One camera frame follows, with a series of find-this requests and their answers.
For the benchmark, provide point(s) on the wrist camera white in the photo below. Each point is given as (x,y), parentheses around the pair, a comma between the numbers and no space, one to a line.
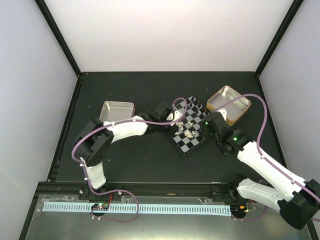
(174,117)
(222,113)

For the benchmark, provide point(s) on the light blue slotted cable duct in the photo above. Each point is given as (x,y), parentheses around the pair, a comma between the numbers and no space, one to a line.
(129,208)

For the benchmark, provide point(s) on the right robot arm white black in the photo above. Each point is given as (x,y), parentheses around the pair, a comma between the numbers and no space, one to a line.
(296,200)

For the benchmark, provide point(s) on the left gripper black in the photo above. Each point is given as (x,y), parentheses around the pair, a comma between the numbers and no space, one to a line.
(169,133)

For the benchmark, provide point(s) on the white chess pieces pile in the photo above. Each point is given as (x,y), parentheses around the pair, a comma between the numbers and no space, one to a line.
(185,128)

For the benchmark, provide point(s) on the checkered chess board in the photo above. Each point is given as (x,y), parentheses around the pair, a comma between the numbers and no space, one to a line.
(185,145)

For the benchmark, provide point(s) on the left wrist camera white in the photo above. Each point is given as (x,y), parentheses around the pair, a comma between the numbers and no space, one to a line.
(174,117)

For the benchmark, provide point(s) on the black chess pieces row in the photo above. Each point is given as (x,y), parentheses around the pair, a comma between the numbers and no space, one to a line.
(195,108)

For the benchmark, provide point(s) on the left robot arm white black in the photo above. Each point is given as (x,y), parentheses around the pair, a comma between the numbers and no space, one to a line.
(95,140)

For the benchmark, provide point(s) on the left circuit board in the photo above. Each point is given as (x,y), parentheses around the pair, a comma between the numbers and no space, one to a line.
(100,207)

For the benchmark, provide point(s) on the right circuit board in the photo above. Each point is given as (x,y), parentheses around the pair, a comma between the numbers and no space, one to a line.
(239,209)

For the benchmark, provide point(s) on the gold tin box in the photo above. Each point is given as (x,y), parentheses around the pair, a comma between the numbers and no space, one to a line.
(225,99)

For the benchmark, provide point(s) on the silver tin tray pink rim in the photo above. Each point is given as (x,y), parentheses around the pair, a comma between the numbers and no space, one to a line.
(113,111)

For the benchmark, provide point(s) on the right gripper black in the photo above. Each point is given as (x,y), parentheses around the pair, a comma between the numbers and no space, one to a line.
(204,129)

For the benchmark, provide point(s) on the black mounting rail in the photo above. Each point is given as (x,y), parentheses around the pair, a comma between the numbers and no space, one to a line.
(218,192)

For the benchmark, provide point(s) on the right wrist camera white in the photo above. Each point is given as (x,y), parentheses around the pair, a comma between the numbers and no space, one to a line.
(222,113)

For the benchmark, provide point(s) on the circuit board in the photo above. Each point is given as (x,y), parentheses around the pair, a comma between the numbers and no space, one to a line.
(100,207)
(239,209)

